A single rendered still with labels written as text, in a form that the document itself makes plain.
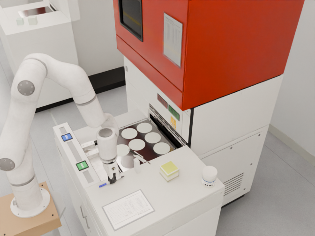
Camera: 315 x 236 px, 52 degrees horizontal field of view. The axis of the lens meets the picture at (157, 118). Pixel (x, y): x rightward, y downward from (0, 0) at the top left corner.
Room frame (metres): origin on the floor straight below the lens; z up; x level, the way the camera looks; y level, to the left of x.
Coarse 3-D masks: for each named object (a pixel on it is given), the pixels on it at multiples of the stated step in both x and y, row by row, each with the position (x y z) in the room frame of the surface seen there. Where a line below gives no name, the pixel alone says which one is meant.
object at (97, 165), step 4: (92, 148) 1.38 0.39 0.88; (96, 148) 1.38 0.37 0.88; (92, 160) 1.28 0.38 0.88; (96, 160) 1.28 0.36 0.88; (100, 160) 1.28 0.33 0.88; (92, 164) 1.25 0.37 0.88; (96, 164) 1.25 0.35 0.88; (100, 164) 1.25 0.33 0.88; (96, 168) 1.22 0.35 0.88; (100, 168) 1.22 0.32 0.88; (96, 172) 1.19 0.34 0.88; (100, 172) 1.19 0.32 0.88; (104, 172) 1.19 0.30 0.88; (100, 176) 1.16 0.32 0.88; (104, 176) 1.16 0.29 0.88
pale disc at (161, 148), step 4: (156, 144) 1.40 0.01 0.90; (160, 144) 1.40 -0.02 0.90; (164, 144) 1.40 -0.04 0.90; (156, 148) 1.36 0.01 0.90; (160, 148) 1.36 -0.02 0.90; (164, 148) 1.36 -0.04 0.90; (168, 148) 1.36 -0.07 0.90; (156, 152) 1.33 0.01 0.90; (160, 152) 1.33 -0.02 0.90; (164, 152) 1.33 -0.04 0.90
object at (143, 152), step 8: (144, 120) 1.62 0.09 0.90; (136, 128) 1.54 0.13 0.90; (152, 128) 1.54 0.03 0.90; (120, 136) 1.47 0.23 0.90; (136, 136) 1.47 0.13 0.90; (144, 136) 1.47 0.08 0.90; (152, 144) 1.39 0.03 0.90; (168, 144) 1.39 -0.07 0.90; (136, 152) 1.33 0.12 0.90; (144, 152) 1.33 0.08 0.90; (152, 152) 1.33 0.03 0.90; (168, 152) 1.33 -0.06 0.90; (120, 160) 1.26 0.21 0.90; (128, 160) 1.26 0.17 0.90; (120, 168) 1.20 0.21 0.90; (128, 168) 1.20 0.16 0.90
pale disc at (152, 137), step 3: (153, 132) 1.51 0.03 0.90; (147, 135) 1.47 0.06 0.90; (150, 135) 1.47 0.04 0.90; (153, 135) 1.47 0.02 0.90; (156, 135) 1.47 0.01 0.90; (159, 135) 1.47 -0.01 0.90; (147, 138) 1.45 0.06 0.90; (150, 138) 1.45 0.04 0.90; (153, 138) 1.45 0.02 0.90; (156, 138) 1.45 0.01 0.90; (159, 138) 1.45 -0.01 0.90; (147, 141) 1.42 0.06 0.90; (150, 141) 1.42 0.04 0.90; (153, 141) 1.42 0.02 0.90; (156, 141) 1.42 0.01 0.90
